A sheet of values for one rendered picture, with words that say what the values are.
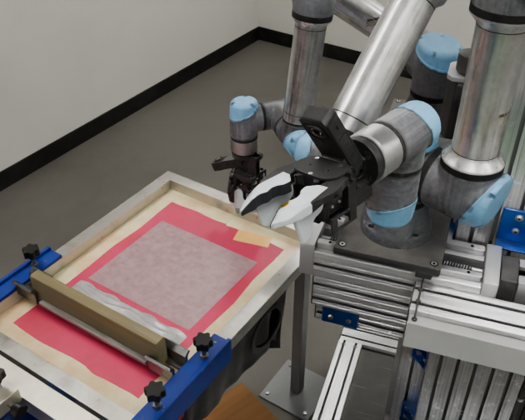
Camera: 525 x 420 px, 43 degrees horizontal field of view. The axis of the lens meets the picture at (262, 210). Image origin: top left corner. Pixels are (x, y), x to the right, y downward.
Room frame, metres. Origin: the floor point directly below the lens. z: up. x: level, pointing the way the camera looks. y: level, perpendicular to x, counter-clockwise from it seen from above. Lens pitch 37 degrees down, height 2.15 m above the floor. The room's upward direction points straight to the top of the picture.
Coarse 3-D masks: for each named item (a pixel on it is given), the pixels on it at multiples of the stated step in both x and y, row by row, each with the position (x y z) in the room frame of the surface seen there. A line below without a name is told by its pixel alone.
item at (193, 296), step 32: (192, 256) 1.39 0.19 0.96; (224, 256) 1.39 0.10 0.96; (256, 256) 1.39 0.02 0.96; (160, 288) 1.26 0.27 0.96; (192, 288) 1.26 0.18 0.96; (224, 288) 1.26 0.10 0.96; (160, 320) 1.15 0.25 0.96; (192, 320) 1.15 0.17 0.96; (96, 352) 1.04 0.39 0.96; (128, 384) 0.95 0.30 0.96
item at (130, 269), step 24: (168, 216) 1.57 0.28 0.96; (192, 216) 1.57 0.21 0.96; (144, 240) 1.46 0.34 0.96; (168, 240) 1.46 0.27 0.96; (192, 240) 1.46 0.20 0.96; (96, 264) 1.35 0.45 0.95; (120, 264) 1.35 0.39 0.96; (144, 264) 1.35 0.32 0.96; (168, 264) 1.35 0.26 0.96; (120, 288) 1.26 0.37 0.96; (144, 288) 1.26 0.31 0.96; (48, 312) 1.17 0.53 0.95; (48, 336) 1.09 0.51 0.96; (72, 336) 1.09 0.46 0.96
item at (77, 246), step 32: (160, 192) 1.67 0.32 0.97; (192, 192) 1.66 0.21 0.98; (96, 224) 1.49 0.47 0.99; (64, 256) 1.35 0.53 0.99; (32, 288) 1.25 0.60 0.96; (256, 320) 1.14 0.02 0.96; (0, 352) 1.02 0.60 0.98; (32, 352) 1.01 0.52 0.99; (64, 384) 0.92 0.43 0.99; (96, 416) 0.85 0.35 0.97; (128, 416) 0.84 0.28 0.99
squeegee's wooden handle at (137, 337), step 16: (48, 288) 1.16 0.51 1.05; (64, 288) 1.15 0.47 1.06; (64, 304) 1.13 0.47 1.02; (80, 304) 1.10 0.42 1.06; (96, 304) 1.10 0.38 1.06; (80, 320) 1.11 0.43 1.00; (96, 320) 1.07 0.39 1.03; (112, 320) 1.05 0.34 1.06; (128, 320) 1.04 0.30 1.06; (112, 336) 1.05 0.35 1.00; (128, 336) 1.02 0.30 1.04; (144, 336) 1.00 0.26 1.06; (160, 336) 1.00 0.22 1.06; (144, 352) 0.99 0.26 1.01; (160, 352) 0.98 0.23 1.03
